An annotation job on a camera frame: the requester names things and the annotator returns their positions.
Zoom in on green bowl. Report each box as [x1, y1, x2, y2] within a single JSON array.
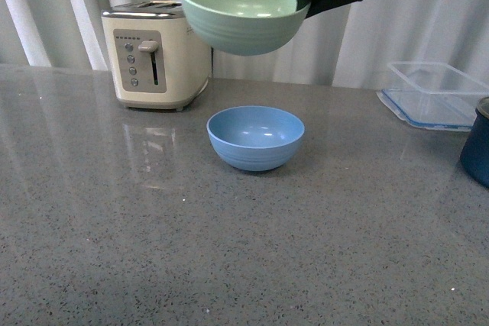
[[182, 0, 309, 56]]

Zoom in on blue bowl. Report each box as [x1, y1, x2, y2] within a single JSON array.
[[206, 105, 305, 172]]

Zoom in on clear plastic container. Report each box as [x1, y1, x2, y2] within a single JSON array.
[[386, 62, 488, 101]]

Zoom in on blue-rimmed container lid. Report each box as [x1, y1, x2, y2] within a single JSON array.
[[377, 89, 481, 132]]

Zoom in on cream two-slot toaster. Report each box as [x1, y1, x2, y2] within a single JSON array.
[[101, 0, 212, 110]]

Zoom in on dark blue pot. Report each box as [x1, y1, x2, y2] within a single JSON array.
[[460, 97, 489, 188]]

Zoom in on white curtain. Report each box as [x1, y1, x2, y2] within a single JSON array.
[[1, 0, 488, 88]]

